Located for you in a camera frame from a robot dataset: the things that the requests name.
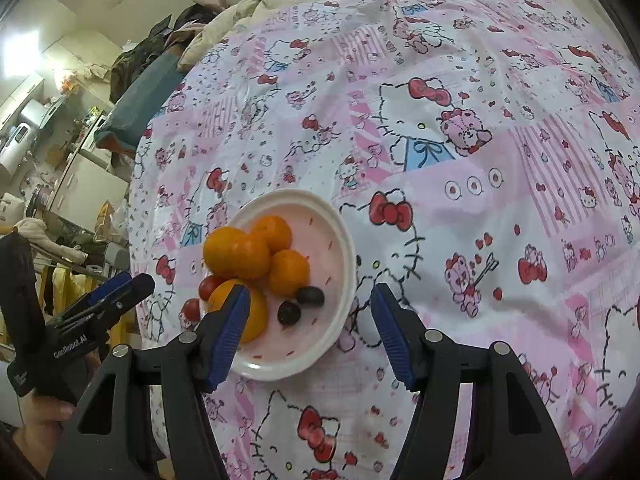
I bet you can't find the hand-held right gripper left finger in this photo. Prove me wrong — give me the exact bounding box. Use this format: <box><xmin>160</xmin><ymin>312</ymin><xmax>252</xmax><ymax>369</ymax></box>
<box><xmin>47</xmin><ymin>284</ymin><xmax>252</xmax><ymax>480</ymax></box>

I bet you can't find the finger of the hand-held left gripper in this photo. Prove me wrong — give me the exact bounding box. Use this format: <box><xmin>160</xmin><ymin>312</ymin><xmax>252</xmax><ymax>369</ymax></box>
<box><xmin>47</xmin><ymin>272</ymin><xmax>134</xmax><ymax>328</ymax></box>
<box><xmin>55</xmin><ymin>273</ymin><xmax>156</xmax><ymax>343</ymax></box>

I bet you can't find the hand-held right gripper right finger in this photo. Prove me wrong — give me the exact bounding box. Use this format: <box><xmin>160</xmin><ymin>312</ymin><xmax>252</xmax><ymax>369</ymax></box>
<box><xmin>371</xmin><ymin>282</ymin><xmax>573</xmax><ymax>480</ymax></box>

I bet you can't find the large orange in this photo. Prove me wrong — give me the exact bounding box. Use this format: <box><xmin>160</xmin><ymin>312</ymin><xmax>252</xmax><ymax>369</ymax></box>
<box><xmin>207</xmin><ymin>278</ymin><xmax>269</xmax><ymax>343</ymax></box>
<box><xmin>203</xmin><ymin>226</ymin><xmax>247</xmax><ymax>280</ymax></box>

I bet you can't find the small orange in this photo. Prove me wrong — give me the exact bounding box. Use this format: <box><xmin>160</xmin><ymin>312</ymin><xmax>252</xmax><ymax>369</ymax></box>
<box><xmin>232</xmin><ymin>237</ymin><xmax>272</xmax><ymax>281</ymax></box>

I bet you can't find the pink speckled plate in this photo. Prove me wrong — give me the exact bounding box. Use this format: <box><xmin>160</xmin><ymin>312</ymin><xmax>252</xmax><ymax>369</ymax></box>
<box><xmin>200</xmin><ymin>189</ymin><xmax>357</xmax><ymax>382</ymax></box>

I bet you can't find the person's left hand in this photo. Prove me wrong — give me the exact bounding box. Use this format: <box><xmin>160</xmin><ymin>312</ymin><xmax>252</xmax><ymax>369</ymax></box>
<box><xmin>12</xmin><ymin>350</ymin><xmax>101</xmax><ymax>478</ymax></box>

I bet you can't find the white cabinet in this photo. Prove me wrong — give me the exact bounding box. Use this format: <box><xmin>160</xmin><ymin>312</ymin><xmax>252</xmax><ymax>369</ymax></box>
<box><xmin>50</xmin><ymin>152</ymin><xmax>128</xmax><ymax>221</ymax></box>

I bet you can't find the white water heater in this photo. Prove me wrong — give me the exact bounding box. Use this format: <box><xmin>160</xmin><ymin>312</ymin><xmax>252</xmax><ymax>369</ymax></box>
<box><xmin>0</xmin><ymin>122</ymin><xmax>33</xmax><ymax>176</ymax></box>

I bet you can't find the pink cartoon cat printed blanket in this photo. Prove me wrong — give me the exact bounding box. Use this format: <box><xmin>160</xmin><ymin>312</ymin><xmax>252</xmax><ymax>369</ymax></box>
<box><xmin>127</xmin><ymin>0</ymin><xmax>640</xmax><ymax>480</ymax></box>

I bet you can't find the blue pillow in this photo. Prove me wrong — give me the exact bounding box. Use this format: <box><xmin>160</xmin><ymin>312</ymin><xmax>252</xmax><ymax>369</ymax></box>
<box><xmin>95</xmin><ymin>55</ymin><xmax>186</xmax><ymax>153</ymax></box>

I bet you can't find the dark clothes pile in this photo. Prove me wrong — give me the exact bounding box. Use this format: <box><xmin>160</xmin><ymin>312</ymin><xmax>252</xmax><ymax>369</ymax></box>
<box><xmin>109</xmin><ymin>4</ymin><xmax>231</xmax><ymax>101</ymax></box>

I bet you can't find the yellow wooden rail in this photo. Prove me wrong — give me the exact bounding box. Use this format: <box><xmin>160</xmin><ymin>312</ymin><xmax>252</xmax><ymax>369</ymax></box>
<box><xmin>30</xmin><ymin>255</ymin><xmax>136</xmax><ymax>346</ymax></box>

